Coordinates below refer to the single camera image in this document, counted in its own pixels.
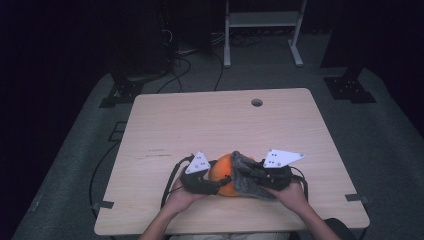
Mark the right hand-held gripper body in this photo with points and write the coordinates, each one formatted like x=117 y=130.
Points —
x=276 y=178

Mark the orange plush toy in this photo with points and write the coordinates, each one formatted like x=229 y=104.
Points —
x=221 y=171

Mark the grey tape strip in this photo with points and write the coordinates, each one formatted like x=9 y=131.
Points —
x=356 y=198
x=103 y=204

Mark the black tape outline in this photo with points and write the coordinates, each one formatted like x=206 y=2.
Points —
x=116 y=131

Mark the person's left hand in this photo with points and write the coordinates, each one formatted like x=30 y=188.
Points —
x=181 y=200

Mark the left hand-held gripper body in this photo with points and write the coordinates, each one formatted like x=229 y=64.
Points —
x=198 y=185

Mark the white metal stand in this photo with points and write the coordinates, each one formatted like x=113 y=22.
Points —
x=263 y=19

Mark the person's right hand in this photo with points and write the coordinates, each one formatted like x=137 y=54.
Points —
x=293 y=196

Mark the dark equipment cabinet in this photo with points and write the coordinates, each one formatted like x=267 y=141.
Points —
x=140 y=36

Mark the grey fuzzy cloth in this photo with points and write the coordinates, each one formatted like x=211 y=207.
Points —
x=246 y=190

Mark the black stand base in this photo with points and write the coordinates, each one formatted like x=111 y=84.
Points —
x=348 y=88
x=125 y=93

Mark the person's light trousers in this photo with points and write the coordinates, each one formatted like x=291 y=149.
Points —
x=230 y=236

